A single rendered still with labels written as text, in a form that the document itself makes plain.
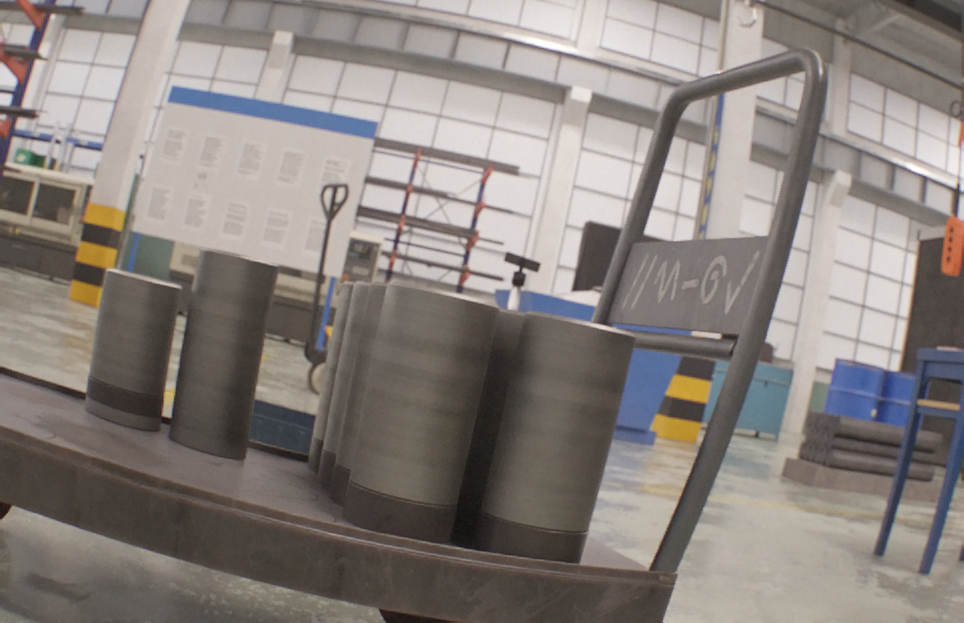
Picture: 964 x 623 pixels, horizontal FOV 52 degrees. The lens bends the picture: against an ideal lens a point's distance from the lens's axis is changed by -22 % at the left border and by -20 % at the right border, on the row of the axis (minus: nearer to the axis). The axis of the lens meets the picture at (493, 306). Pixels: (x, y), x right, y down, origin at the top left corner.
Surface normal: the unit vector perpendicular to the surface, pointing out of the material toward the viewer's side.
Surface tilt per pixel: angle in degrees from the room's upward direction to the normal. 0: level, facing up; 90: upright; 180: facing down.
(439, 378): 90
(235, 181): 90
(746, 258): 82
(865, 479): 90
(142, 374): 90
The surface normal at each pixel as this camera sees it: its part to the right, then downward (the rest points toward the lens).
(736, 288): -0.90, -0.35
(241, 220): 0.25, 0.02
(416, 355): -0.15, -0.07
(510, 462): -0.69, -0.18
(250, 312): 0.69, 0.12
